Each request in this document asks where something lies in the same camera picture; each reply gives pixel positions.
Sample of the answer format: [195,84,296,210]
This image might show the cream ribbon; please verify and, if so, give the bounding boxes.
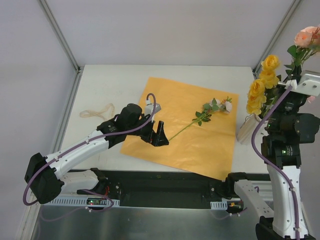
[79,103,115,121]

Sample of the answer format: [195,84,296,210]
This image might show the orange wrapping paper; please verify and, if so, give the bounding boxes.
[120,77,239,180]

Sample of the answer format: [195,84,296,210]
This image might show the small white rose stem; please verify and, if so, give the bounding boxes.
[169,96,233,141]

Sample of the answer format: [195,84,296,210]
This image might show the yellow rose stem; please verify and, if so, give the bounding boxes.
[246,54,280,119]

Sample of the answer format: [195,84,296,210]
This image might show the peach rose stem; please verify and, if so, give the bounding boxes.
[285,26,320,76]

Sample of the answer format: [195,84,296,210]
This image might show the large pink rose stem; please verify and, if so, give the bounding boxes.
[307,96,316,103]

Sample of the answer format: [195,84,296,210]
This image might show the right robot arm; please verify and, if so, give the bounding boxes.
[222,92,320,240]

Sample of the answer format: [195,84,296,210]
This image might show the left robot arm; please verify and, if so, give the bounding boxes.
[22,102,169,206]

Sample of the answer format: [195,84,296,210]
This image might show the white ribbed vase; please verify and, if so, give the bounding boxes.
[236,114,262,145]

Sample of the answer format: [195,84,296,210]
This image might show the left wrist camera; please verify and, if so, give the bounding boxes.
[144,100,162,121]

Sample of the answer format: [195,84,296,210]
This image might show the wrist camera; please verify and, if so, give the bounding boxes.
[277,70,320,97]
[144,100,162,121]

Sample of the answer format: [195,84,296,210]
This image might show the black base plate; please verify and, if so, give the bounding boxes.
[59,168,276,208]

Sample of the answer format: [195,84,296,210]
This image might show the left white cable duct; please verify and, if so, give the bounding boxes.
[45,196,112,208]

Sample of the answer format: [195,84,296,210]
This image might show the white cable duct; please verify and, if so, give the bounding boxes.
[210,200,228,211]
[45,196,112,208]

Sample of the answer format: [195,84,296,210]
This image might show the right white cable duct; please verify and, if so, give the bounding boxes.
[210,200,228,211]

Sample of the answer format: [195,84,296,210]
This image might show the left aluminium frame post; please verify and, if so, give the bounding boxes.
[37,0,81,74]

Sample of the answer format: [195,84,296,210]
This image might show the aluminium frame post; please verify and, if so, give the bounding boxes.
[251,0,303,78]
[37,0,81,74]

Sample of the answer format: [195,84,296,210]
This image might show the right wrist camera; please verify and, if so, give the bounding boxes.
[277,70,320,97]

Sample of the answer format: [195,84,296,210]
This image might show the right aluminium frame post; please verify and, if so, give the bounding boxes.
[251,0,303,78]

